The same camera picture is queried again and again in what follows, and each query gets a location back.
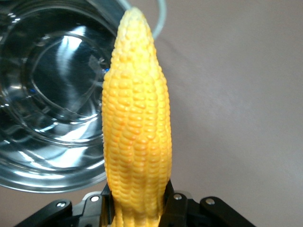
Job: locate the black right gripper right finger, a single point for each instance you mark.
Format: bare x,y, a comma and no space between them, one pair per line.
184,210

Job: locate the yellow corn cob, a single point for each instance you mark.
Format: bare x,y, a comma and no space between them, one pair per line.
137,118

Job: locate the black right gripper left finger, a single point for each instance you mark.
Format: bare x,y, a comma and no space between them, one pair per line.
90,210

